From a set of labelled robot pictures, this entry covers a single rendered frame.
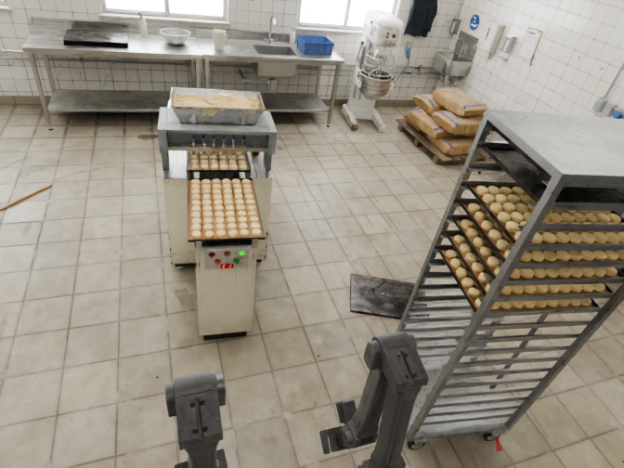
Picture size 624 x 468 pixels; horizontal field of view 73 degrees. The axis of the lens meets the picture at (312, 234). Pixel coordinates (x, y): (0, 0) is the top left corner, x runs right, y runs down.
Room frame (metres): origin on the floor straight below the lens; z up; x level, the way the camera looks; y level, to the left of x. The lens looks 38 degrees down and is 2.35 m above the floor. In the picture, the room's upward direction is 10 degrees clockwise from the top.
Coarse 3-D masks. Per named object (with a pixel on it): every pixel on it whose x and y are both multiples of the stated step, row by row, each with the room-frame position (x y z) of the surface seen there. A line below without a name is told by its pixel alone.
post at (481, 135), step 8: (488, 112) 1.62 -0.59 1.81; (480, 128) 1.63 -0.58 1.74; (480, 136) 1.61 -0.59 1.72; (472, 152) 1.62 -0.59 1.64; (472, 160) 1.61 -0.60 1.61; (464, 168) 1.62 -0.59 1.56; (464, 176) 1.61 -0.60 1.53; (456, 184) 1.64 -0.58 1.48; (456, 192) 1.61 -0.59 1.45; (448, 208) 1.62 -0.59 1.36; (440, 224) 1.63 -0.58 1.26; (448, 224) 1.62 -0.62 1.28; (440, 240) 1.62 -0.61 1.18; (432, 248) 1.62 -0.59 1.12; (432, 256) 1.61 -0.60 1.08; (424, 264) 1.63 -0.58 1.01; (424, 280) 1.62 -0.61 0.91; (416, 288) 1.62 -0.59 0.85; (408, 304) 1.63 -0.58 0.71; (408, 312) 1.61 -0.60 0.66; (400, 320) 1.64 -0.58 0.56; (400, 328) 1.61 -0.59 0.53
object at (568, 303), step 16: (448, 256) 1.55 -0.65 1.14; (464, 272) 1.45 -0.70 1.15; (464, 288) 1.37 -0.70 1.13; (480, 304) 1.26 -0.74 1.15; (496, 304) 1.28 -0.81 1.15; (512, 304) 1.30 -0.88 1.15; (528, 304) 1.32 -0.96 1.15; (544, 304) 1.33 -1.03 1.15; (560, 304) 1.36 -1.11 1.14; (576, 304) 1.37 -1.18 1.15
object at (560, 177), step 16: (560, 176) 1.18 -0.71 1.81; (544, 192) 1.20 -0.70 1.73; (544, 208) 1.18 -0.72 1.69; (528, 224) 1.19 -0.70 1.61; (528, 240) 1.18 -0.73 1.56; (512, 256) 1.19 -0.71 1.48; (512, 272) 1.18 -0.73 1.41; (496, 288) 1.18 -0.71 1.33; (480, 320) 1.18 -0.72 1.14; (464, 336) 1.19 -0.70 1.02; (464, 352) 1.18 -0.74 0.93; (448, 368) 1.18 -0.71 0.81; (432, 400) 1.18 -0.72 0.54; (416, 432) 1.18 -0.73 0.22
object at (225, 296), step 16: (224, 240) 1.74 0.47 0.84; (240, 240) 1.76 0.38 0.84; (256, 256) 1.76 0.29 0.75; (208, 272) 1.67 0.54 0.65; (224, 272) 1.70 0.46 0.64; (240, 272) 1.73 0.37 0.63; (208, 288) 1.67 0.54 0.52; (224, 288) 1.70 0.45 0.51; (240, 288) 1.73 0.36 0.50; (208, 304) 1.67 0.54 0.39; (224, 304) 1.70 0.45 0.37; (240, 304) 1.73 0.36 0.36; (208, 320) 1.67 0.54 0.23; (224, 320) 1.70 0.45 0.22; (240, 320) 1.73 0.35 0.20; (208, 336) 1.69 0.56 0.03; (224, 336) 1.73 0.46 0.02; (240, 336) 1.76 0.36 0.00
